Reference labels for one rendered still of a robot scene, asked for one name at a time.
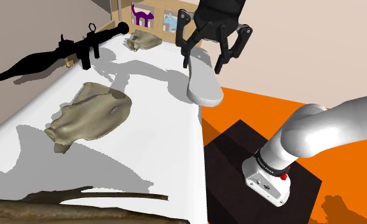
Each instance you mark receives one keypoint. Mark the black toy rocket launcher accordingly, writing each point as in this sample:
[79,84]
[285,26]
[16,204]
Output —
[46,59]

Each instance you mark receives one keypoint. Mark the long brown olive blanket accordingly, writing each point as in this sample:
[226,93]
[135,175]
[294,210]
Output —
[62,212]

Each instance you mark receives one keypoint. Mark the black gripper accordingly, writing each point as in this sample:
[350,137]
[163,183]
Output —
[217,14]

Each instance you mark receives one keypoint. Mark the wooden bed with white mattress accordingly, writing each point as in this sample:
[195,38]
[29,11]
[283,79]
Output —
[158,133]

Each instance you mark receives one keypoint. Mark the small olive crumpled cloth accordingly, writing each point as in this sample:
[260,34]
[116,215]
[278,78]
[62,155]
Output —
[144,39]

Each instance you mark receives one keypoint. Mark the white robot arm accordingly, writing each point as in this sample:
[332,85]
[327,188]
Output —
[319,130]

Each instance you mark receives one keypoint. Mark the large olive crumpled cloth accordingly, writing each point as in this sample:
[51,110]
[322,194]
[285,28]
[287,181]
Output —
[93,114]

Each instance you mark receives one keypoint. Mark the dark robot stand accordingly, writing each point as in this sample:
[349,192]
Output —
[229,173]

